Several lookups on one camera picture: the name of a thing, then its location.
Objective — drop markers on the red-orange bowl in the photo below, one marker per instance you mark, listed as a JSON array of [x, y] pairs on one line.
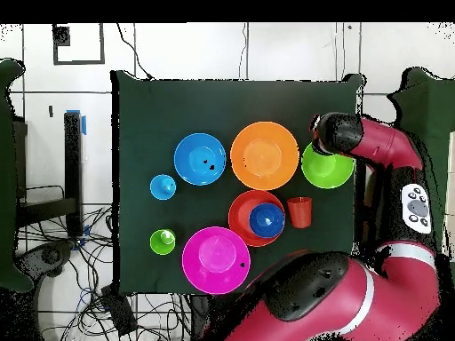
[[240, 213]]

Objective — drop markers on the large orange bowl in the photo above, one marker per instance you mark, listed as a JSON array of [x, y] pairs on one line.
[[265, 156]]

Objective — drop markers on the small dark blue bowl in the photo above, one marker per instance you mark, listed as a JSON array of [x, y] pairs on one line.
[[266, 220]]

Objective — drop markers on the light blue bowl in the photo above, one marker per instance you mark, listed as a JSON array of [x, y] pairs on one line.
[[192, 149]]

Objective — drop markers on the large pink bowl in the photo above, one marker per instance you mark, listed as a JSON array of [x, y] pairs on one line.
[[213, 259]]

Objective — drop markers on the red-orange cup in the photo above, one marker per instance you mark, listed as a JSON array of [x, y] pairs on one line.
[[300, 213]]

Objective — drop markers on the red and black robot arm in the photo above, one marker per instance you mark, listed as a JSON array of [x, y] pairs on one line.
[[391, 302]]

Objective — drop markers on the light blue cup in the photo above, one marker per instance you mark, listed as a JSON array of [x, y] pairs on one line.
[[161, 188]]

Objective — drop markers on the dark green tablecloth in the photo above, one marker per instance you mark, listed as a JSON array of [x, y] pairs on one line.
[[227, 106]]

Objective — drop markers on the green cup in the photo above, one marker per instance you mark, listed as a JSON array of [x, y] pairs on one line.
[[160, 243]]

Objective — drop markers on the large green bowl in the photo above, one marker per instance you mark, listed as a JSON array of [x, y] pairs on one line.
[[327, 170]]

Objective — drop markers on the black upright bar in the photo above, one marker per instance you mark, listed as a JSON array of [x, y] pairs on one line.
[[359, 213]]

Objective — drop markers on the black power strip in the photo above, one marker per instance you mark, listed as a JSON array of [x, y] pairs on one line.
[[119, 312]]

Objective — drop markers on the black stand base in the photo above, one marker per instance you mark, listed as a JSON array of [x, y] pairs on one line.
[[51, 255]]

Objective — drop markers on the green covered side table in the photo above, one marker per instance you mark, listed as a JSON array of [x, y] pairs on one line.
[[7, 177], [437, 117]]

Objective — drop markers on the white boxes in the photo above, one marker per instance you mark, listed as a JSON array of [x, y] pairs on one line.
[[451, 177]]

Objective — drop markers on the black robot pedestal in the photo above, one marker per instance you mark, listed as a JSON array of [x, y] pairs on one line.
[[199, 312]]

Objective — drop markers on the black L-shaped frame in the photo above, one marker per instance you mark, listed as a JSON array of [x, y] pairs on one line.
[[73, 160]]

